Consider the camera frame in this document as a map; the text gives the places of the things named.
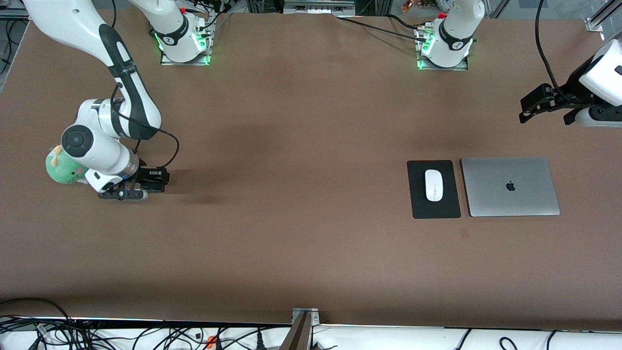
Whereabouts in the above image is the dark rectangular mouse pad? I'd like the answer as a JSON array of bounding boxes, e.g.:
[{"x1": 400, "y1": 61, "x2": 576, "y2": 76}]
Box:
[{"x1": 407, "y1": 160, "x2": 461, "y2": 219}]

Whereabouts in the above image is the white computer mouse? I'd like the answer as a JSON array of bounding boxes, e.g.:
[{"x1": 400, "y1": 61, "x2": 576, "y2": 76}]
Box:
[{"x1": 425, "y1": 169, "x2": 444, "y2": 202}]

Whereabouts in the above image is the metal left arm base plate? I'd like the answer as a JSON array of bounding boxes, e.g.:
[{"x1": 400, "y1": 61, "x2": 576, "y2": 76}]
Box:
[{"x1": 415, "y1": 27, "x2": 469, "y2": 71}]

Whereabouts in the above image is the silver network switch box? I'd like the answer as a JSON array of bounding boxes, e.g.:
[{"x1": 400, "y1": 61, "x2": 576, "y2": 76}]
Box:
[{"x1": 283, "y1": 0, "x2": 356, "y2": 15}]

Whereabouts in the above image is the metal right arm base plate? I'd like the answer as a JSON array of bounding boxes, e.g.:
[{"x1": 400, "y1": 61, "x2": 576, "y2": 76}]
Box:
[{"x1": 159, "y1": 19, "x2": 214, "y2": 66}]

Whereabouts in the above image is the aluminium profile post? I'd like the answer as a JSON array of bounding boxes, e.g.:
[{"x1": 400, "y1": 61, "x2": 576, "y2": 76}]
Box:
[{"x1": 279, "y1": 312, "x2": 314, "y2": 350}]

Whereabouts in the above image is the silver closed laptop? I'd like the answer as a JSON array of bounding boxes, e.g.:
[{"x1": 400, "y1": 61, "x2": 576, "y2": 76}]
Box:
[{"x1": 461, "y1": 157, "x2": 561, "y2": 217}]

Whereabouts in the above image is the metal table edge bracket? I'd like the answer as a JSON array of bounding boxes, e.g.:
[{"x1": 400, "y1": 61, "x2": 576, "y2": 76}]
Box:
[{"x1": 292, "y1": 308, "x2": 320, "y2": 325}]

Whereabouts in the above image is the green dinosaur plush toy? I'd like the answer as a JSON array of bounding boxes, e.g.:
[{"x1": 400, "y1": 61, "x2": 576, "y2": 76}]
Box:
[{"x1": 45, "y1": 145, "x2": 90, "y2": 185}]

